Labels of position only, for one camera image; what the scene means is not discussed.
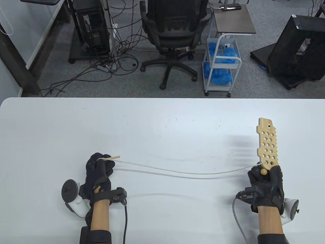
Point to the person's right hand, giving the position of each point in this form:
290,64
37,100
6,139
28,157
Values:
269,188

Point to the person's left hand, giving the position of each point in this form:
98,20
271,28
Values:
97,175

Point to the wooden ball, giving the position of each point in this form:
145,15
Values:
264,171

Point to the wooden lacing needle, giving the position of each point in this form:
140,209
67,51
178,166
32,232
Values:
113,158

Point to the wooden crocodile lacing toy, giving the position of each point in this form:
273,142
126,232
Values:
266,142

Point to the black forearm sensor pack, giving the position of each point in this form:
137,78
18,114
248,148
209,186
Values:
273,239
95,237

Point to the person's left forearm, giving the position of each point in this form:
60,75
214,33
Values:
100,216

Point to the person's right forearm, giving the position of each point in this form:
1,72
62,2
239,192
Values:
269,221

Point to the grey and white controller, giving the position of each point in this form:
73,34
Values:
290,208
73,195

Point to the blue plastic bag pile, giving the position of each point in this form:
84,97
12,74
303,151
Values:
218,76
228,53

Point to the white utility cart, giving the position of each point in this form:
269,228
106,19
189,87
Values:
236,61

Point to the black wheeled platform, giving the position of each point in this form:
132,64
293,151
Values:
261,54

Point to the black computer tower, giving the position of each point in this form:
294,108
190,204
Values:
91,28

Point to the white panel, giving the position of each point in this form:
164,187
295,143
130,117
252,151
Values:
43,38

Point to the white power strip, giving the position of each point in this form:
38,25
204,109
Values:
115,28

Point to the black office chair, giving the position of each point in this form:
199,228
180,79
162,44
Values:
175,30

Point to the brown side table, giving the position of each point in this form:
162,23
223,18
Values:
233,23

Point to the black monitor stand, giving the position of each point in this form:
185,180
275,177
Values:
40,1

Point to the black phone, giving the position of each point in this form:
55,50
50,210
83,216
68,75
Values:
229,8

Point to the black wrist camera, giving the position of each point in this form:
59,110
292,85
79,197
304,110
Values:
119,195
245,195

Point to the black open frame box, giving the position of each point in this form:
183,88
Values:
287,50

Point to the dark desk frame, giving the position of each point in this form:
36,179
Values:
15,63

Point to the silver aluminium post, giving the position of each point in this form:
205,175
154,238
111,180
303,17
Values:
109,25

